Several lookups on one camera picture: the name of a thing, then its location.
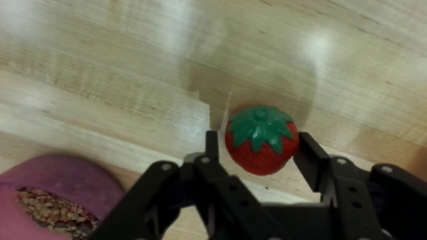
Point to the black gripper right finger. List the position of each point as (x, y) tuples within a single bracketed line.
[(351, 190)]

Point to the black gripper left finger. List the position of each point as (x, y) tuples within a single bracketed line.
[(208, 194)]

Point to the seeds in pink bowl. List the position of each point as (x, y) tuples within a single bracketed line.
[(53, 213)]

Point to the pink bowl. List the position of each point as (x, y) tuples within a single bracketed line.
[(67, 177)]

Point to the red strawberry toy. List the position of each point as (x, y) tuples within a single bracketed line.
[(262, 154)]

